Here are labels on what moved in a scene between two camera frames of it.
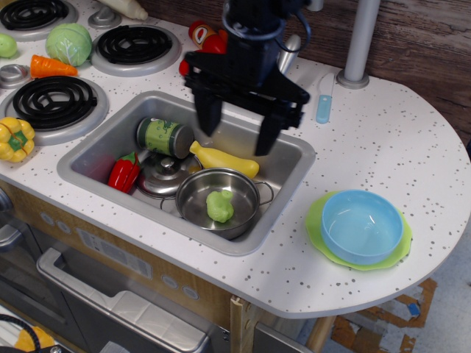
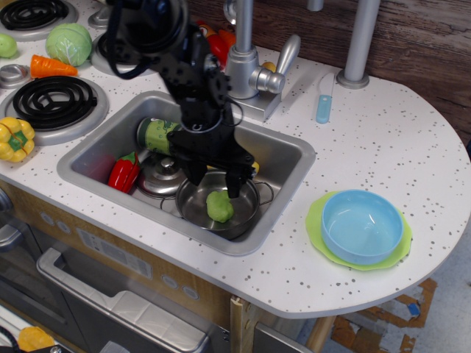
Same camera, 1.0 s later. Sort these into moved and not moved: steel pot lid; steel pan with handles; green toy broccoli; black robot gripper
Moved: black robot gripper
Not moved: steel pot lid; steel pan with handles; green toy broccoli
